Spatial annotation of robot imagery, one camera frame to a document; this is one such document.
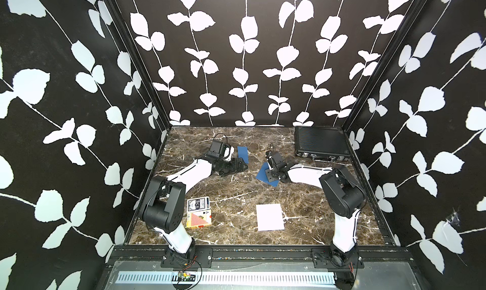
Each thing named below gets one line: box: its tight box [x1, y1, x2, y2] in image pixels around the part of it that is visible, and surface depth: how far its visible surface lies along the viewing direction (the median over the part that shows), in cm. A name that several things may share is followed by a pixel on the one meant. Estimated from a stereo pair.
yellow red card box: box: [185, 208, 212, 229], surface depth 85 cm
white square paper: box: [255, 203, 285, 232], surface depth 86 cm
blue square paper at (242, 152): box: [237, 146, 249, 164], surface depth 110 cm
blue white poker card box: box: [186, 196, 211, 213], surface depth 88 cm
